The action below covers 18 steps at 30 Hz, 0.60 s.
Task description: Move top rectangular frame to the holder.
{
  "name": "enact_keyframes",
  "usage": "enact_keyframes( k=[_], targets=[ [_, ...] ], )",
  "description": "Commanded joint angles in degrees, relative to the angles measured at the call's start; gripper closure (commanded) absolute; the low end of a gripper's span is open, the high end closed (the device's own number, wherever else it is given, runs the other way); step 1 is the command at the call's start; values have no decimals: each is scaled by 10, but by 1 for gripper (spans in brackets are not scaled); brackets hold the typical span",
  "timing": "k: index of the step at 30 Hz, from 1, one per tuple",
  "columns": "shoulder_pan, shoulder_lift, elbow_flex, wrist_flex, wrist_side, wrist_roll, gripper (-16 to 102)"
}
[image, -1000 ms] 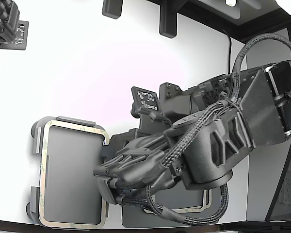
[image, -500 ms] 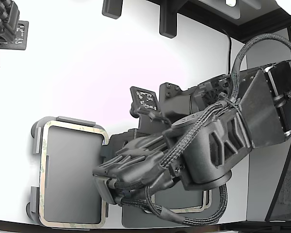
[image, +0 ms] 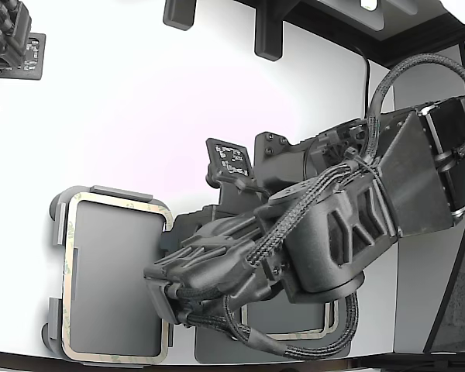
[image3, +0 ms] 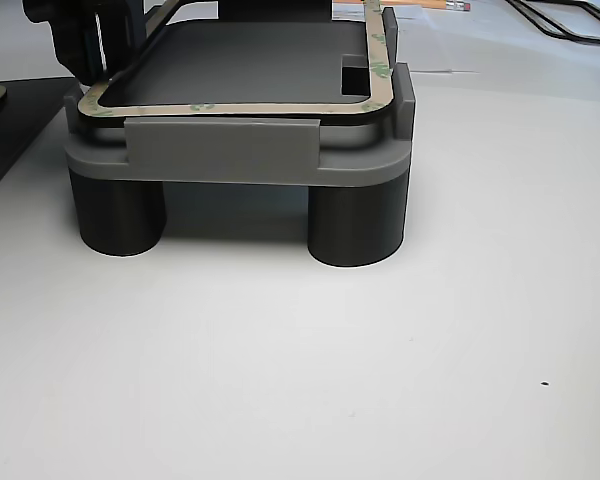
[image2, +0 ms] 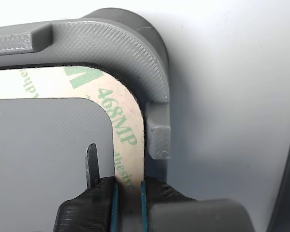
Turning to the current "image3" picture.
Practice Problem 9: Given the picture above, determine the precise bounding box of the grey holder with black legs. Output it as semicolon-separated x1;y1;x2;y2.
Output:
63;0;417;269

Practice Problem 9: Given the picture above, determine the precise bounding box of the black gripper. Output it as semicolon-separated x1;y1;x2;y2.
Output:
22;0;147;87

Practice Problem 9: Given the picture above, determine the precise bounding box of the black flat tray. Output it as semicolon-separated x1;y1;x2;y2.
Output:
0;75;81;206

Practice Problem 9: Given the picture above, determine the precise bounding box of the yellow pencil with eraser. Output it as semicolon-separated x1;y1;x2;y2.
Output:
419;0;472;13

